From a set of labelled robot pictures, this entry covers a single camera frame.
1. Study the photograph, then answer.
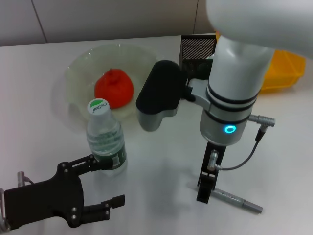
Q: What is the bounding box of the black mesh pen holder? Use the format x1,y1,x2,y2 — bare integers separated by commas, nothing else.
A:
178,35,218,83

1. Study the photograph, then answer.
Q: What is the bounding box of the clear water bottle green label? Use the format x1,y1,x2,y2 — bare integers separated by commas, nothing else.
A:
86,97,129,178

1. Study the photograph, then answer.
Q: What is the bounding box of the grey marker pen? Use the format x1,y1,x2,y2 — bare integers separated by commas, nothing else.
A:
212,188,264,215

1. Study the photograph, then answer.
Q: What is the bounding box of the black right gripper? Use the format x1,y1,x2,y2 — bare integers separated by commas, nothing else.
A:
197,141,227,204

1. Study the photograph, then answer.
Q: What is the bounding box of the orange fruit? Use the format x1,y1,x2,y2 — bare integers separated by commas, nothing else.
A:
94,68,134,110

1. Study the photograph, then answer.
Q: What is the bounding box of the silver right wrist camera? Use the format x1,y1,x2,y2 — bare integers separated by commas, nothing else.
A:
135,60,211,133

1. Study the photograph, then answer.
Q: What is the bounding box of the right gripper cable with plug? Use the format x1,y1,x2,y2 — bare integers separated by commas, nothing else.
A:
207,114,277,172

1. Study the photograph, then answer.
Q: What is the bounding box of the yellow plastic bin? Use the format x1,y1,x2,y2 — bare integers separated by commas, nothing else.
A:
258,30,307,95

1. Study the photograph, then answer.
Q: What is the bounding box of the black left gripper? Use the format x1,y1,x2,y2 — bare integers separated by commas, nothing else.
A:
4,155,126,231

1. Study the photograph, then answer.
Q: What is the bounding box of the green glass fruit plate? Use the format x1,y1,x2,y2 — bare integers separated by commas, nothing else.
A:
63,44,158,123

